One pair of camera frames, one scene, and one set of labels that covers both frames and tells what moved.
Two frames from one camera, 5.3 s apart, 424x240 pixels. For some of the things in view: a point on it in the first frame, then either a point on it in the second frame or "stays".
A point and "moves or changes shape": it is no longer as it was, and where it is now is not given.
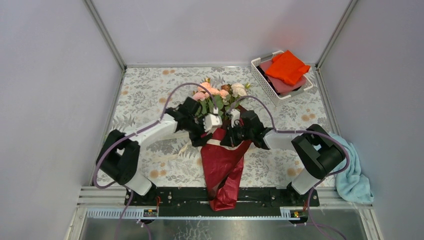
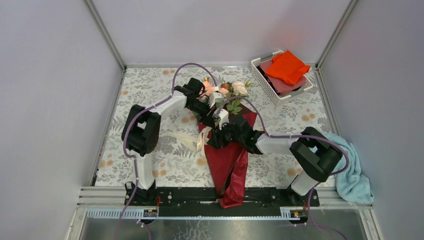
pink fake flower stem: [201, 97] moves or changes shape
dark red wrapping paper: [222, 166] moves or changes shape
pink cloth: [280, 86] stays
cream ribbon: [213, 141] moves or changes shape
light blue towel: [351, 185] stays
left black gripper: [196, 140] -> [206, 117]
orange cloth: [287, 68] stays
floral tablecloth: [151, 93] stays
